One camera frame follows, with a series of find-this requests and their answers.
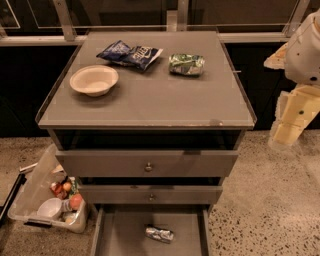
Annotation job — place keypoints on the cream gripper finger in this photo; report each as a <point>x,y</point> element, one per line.
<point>276,60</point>
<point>294,112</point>

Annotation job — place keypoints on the silver blue redbull can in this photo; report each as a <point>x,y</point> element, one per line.
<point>159,234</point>

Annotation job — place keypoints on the grey drawer cabinet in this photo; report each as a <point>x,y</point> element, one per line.
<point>152,109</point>

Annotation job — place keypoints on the grey bottom drawer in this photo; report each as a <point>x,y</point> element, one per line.
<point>120,230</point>

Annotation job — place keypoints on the grey drawer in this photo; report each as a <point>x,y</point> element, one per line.
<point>147,163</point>
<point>150,194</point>
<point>120,230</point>

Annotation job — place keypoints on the grey middle drawer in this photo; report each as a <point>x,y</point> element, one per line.
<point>150,194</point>

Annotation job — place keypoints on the grey top drawer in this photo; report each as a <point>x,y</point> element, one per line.
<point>147,163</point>

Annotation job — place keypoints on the green crumpled snack bag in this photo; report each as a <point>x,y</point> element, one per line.
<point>186,64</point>

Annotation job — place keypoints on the metal window railing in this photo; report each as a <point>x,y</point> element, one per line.
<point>68,22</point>

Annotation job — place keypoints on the blue chip bag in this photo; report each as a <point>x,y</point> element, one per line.
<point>121,53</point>

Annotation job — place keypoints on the white paper bowl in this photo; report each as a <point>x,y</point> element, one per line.
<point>94,81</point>

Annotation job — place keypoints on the orange fruit in bin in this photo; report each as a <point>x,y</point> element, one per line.
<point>75,201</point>

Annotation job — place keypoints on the red snack packet in bin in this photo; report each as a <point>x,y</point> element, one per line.
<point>58,190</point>

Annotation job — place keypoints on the clear plastic storage bin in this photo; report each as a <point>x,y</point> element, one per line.
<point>36,191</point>

